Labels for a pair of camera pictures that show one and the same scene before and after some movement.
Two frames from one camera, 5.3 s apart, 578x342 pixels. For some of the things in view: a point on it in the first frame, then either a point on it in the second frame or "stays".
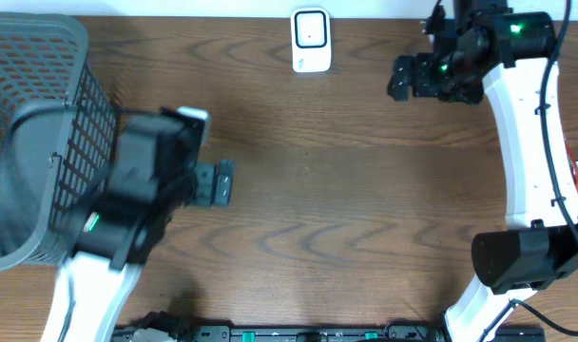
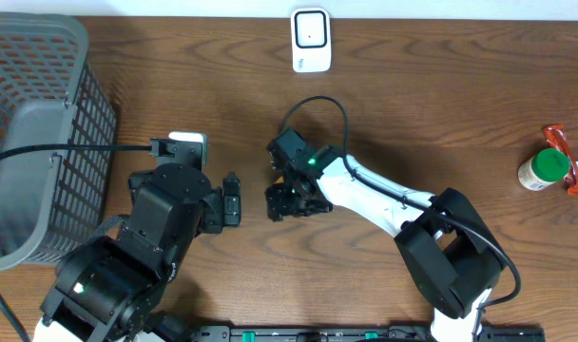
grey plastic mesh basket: (50, 137) stays
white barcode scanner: (311, 40) stays
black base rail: (207, 332) stays
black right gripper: (420, 63) → (277, 205)
